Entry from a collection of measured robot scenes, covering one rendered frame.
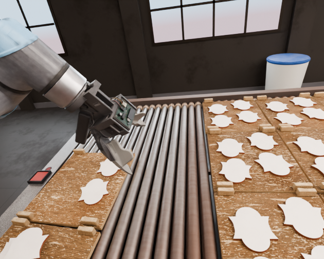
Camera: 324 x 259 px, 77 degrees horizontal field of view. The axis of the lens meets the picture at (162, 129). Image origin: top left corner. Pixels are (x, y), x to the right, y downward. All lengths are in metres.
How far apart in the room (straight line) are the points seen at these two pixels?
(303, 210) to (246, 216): 0.18
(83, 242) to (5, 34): 0.61
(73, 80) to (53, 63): 0.04
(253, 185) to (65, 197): 0.75
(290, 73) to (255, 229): 3.02
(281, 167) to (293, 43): 3.31
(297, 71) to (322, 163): 2.65
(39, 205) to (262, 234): 0.81
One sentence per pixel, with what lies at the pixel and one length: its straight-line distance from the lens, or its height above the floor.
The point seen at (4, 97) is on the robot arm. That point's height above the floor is 1.45.
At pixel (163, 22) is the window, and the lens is 3.79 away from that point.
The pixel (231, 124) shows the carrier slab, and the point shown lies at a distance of 1.22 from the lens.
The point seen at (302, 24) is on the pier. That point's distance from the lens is 4.10.
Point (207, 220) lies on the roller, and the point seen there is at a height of 0.92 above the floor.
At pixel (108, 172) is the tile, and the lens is 0.96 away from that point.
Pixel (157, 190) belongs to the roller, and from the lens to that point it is 0.86.
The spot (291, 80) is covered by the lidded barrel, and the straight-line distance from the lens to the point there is 3.62.
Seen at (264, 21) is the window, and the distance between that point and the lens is 3.96.
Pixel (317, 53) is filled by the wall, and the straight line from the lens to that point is 4.42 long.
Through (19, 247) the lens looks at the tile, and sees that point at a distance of 0.83.
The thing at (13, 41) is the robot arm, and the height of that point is 1.53.
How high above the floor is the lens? 1.55
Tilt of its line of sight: 30 degrees down
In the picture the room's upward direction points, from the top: 8 degrees counter-clockwise
